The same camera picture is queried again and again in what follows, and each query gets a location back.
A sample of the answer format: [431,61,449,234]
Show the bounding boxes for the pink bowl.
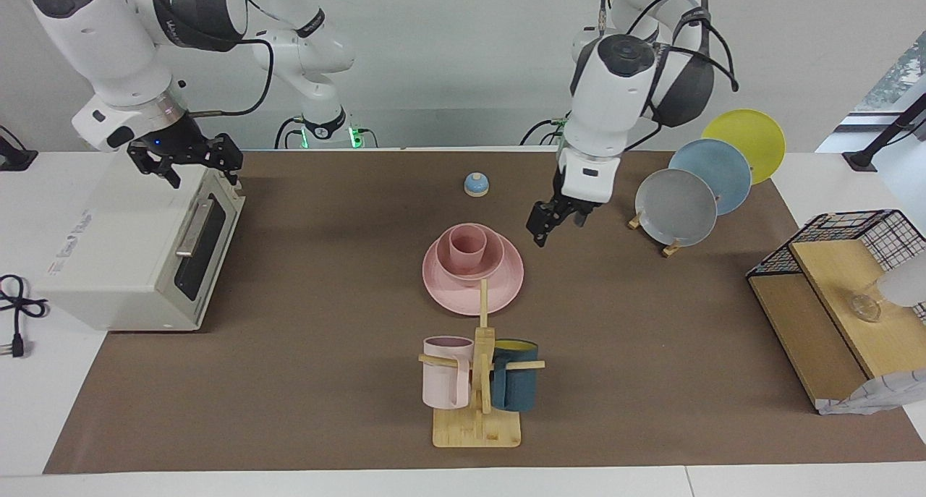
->
[436,224,505,281]

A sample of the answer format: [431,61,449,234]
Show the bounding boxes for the pink handleless cup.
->
[449,224,487,268]

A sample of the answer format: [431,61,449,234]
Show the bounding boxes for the white toaster oven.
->
[36,153,247,332]

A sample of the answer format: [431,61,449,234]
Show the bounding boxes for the wooden plate rack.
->
[628,211,682,258]

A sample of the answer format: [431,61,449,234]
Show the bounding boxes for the pink plate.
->
[422,229,524,316]

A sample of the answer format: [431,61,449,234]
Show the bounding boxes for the grey plate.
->
[635,169,718,247]

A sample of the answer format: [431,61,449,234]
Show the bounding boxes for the dark teal mug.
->
[490,339,540,412]

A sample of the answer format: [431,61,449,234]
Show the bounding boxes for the light blue plate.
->
[668,139,753,216]

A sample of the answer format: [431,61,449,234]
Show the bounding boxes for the black clamp base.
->
[0,124,38,172]

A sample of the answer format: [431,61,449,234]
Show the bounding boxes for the pale pink mug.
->
[422,336,475,410]

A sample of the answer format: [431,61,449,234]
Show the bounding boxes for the yellow plate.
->
[702,109,786,185]

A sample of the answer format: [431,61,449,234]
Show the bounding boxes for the wooden mug tree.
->
[418,279,545,449]

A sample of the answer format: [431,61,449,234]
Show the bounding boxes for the brown table mat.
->
[43,150,926,475]

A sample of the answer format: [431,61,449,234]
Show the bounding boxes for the clear glass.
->
[850,293,883,323]

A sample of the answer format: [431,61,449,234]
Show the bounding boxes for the black stand leg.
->
[843,92,926,172]

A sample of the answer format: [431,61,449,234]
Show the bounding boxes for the frosted white container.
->
[875,253,926,307]

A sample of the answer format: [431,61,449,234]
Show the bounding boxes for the checked white cloth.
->
[816,369,926,416]

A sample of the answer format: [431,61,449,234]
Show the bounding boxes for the black base cable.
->
[519,117,572,148]
[273,116,308,150]

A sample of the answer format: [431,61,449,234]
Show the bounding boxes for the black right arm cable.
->
[192,38,277,118]

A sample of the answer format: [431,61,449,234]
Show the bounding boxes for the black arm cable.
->
[597,0,740,152]
[192,38,277,118]

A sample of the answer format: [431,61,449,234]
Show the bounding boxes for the black power cable with plug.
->
[0,274,50,359]

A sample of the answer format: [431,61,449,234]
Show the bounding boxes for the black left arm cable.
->
[597,0,740,152]

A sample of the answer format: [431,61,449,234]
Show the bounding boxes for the black wire basket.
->
[747,209,926,324]

